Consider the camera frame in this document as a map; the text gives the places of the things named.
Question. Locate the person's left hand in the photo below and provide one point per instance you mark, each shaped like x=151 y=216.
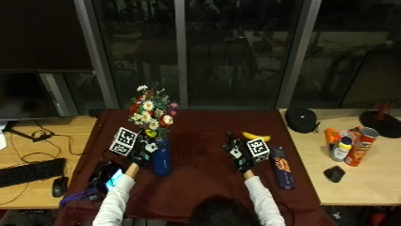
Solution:
x=142 y=152

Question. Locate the white marker cube right glove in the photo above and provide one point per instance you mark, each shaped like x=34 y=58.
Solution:
x=258 y=149

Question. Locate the red stand post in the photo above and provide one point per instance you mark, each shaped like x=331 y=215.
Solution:
x=384 y=109

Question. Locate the white marker cube glove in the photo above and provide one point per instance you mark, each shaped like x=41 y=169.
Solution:
x=123 y=141
x=258 y=149

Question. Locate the grey window frame post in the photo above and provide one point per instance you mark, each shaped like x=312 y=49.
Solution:
x=182 y=53
x=299 y=53
x=98 y=56

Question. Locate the orange snack packet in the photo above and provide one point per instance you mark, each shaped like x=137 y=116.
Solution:
x=332 y=137

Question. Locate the white marker cube left glove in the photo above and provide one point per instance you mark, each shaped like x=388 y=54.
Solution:
x=123 y=141

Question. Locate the black keyboard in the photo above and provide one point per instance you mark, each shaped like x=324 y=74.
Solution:
x=31 y=172

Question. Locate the person's right hand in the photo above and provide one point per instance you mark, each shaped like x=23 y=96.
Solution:
x=241 y=157

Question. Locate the orange chips can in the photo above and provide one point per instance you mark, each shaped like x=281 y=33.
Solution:
x=362 y=147

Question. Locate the black angular computer mouse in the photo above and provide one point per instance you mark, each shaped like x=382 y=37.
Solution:
x=334 y=173

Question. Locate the black round stand base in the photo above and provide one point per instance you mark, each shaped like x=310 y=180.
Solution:
x=378 y=124

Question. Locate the white paper sheet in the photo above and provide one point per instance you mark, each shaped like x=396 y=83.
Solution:
x=2 y=138

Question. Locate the mixed flower bouquet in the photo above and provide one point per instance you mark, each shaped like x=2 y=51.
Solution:
x=151 y=113

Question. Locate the yellow banana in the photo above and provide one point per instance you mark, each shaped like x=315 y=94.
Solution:
x=257 y=136

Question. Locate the black monitor with stand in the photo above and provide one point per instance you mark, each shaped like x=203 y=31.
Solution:
x=23 y=94

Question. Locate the maroon tablecloth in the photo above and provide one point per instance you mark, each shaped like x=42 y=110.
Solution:
x=201 y=182

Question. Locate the black phone with lit screen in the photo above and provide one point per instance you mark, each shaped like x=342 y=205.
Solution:
x=113 y=179

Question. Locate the black round zip case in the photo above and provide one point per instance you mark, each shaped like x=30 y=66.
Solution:
x=302 y=120

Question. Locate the white bottle with yellow cap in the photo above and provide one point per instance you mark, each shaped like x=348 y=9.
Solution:
x=342 y=150

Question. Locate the black oval computer mouse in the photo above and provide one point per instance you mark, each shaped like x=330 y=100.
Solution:
x=59 y=186

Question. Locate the blue vase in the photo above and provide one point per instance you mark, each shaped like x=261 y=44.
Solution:
x=162 y=160

